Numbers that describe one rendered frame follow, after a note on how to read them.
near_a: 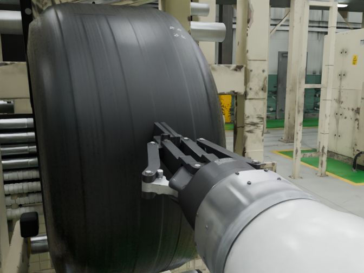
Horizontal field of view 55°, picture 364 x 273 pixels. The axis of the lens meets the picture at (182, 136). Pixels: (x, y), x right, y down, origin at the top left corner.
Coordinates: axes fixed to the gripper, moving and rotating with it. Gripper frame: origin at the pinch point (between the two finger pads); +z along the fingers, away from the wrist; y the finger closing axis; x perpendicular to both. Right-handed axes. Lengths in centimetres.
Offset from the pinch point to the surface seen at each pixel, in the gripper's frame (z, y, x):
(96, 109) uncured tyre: 4.9, 8.4, -3.3
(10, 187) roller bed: 58, 27, 31
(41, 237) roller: 39, 19, 37
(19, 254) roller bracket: 26.5, 22.5, 31.9
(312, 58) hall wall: 877, -761, 56
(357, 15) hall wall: 890, -922, -81
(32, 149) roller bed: 60, 21, 21
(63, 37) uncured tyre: 13.6, 11.8, -12.2
